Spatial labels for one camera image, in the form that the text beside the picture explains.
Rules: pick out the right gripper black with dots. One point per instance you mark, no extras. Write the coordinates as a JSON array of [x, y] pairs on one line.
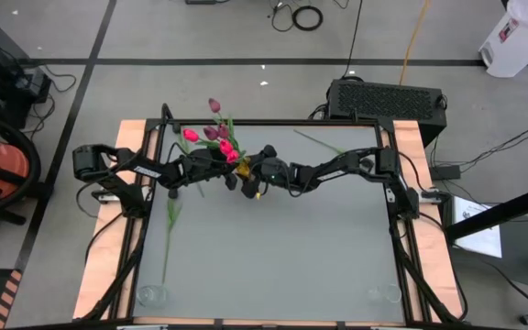
[[282, 174]]

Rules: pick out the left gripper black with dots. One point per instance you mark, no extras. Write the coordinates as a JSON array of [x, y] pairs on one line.
[[204, 165]]

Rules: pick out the maroon artificial tulip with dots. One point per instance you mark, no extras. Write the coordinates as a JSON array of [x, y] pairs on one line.
[[210, 133]]

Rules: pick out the dark pink artificial tulip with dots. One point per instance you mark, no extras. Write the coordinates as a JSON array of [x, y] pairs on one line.
[[223, 131], [214, 105]]

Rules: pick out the clear glass vase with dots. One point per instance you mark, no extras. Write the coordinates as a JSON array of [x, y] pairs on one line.
[[151, 297], [388, 293]]

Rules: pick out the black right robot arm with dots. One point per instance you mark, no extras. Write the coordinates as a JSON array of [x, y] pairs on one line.
[[346, 162]]

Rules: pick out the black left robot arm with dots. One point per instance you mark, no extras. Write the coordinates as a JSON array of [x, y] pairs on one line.
[[165, 173]]

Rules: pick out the black table clamp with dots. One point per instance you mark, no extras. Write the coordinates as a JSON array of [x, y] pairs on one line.
[[166, 113]]

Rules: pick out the black computer case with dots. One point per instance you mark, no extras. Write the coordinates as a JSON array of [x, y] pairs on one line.
[[383, 98]]

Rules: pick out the black power adapter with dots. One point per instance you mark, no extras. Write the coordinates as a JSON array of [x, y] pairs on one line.
[[445, 172]]

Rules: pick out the white paper sheet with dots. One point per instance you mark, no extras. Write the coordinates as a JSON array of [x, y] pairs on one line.
[[479, 234]]

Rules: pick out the black metal beam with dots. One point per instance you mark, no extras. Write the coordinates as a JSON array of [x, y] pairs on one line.
[[498, 215]]

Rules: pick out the grey side table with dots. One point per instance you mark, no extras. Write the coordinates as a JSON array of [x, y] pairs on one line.
[[520, 256]]

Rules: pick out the white plastic container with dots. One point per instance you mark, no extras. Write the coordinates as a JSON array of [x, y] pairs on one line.
[[520, 41]]

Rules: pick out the black aluminium table frame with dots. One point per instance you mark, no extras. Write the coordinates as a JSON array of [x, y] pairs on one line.
[[268, 122]]

